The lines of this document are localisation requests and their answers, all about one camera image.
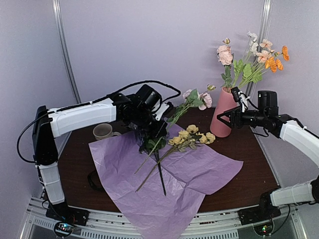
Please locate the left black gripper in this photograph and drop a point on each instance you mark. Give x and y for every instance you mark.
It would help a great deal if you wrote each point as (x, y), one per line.
(157, 132)

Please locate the fuzzy green orange flower stem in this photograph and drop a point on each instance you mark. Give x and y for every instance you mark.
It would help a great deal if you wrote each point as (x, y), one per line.
(275, 63)

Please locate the black printed ribbon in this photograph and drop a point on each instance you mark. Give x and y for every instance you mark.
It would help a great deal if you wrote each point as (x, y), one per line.
(91, 182)

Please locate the yellow rose bunch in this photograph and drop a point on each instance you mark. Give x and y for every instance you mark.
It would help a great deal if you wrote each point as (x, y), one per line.
(189, 138)

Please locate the purple tissue paper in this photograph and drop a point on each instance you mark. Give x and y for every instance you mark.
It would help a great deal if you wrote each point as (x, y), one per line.
(188, 177)

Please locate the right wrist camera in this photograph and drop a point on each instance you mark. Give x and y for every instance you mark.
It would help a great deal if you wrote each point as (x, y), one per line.
(268, 102)

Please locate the peach rose stem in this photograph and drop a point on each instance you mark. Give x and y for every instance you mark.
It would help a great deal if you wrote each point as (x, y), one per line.
(225, 57)

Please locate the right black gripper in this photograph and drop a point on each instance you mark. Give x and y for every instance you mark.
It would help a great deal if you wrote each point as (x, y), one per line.
(232, 112)

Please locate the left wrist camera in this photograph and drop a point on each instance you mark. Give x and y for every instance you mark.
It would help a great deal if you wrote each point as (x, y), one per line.
(147, 98)

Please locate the aluminium front rail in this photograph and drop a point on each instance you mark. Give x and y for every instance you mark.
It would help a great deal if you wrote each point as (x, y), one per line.
(41, 222)

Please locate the blue hydrangea flower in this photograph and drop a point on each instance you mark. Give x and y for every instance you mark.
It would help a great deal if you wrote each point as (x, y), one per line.
(151, 146)

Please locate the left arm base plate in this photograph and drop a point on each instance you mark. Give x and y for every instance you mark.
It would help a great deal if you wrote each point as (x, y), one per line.
(68, 214)

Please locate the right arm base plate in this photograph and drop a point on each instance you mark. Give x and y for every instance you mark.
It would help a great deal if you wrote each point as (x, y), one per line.
(257, 214)

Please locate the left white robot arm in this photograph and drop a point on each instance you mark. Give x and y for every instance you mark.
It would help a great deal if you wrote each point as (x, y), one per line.
(56, 122)

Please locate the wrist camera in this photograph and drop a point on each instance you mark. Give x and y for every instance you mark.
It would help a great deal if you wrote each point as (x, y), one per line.
(147, 98)
(268, 102)

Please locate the pink and yellow roses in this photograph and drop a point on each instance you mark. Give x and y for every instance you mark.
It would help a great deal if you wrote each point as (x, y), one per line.
(192, 99)

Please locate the white floral mug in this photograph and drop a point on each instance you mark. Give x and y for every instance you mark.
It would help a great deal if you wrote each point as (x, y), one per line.
(103, 131)

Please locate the left aluminium frame post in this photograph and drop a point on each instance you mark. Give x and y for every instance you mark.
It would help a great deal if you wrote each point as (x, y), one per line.
(65, 53)

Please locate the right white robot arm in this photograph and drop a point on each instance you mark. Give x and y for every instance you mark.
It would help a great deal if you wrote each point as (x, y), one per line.
(290, 130)

